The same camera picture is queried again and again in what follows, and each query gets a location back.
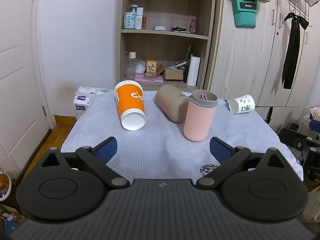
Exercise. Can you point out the pink tumbler grey lid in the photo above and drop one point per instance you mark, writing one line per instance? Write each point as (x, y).
(201, 109)

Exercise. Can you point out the white paper towel roll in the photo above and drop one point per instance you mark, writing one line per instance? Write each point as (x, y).
(193, 70)

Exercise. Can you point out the orange coco paper cup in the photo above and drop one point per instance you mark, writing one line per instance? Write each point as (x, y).
(129, 98)

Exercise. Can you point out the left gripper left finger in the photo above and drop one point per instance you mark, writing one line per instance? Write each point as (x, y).
(96, 159)

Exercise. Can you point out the small cardboard box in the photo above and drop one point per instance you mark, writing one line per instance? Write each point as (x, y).
(173, 74)

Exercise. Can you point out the teal wipes canister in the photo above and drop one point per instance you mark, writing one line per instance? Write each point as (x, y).
(129, 20)

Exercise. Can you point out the pink small bottle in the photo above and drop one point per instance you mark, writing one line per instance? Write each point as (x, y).
(193, 25)

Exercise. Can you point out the wooden wardrobe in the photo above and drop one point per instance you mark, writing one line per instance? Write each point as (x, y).
(251, 60)

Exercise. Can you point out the clear bottle cream cap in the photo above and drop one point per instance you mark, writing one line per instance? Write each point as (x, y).
(131, 64)

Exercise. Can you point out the wooden bookshelf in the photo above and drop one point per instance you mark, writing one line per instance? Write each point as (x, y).
(166, 37)

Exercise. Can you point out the pink flat box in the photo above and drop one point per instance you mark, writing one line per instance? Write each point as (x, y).
(143, 78)

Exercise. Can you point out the white door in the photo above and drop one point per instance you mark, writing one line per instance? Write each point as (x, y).
(23, 122)

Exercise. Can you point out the white floral paper cup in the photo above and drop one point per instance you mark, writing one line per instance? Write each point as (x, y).
(242, 104)

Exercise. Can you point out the orange floral tea box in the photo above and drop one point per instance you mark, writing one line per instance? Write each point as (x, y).
(151, 66)

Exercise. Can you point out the small white cup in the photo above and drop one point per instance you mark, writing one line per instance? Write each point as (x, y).
(140, 67)

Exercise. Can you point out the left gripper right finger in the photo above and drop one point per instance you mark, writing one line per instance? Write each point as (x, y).
(231, 160)

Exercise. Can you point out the white pump bottle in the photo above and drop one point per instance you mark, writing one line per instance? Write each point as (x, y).
(139, 15)

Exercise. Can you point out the teal wall pouch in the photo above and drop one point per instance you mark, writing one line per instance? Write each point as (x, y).
(244, 13)

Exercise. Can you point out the tissue pack bundle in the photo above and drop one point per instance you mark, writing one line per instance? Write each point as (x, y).
(82, 98)

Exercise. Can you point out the black ribbon bow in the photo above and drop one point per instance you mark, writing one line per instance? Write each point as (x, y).
(292, 54)

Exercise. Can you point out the white patterned tablecloth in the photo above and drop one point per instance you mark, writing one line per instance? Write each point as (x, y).
(159, 150)

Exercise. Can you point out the beige brown tumbler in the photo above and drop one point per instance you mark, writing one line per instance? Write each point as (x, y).
(172, 102)

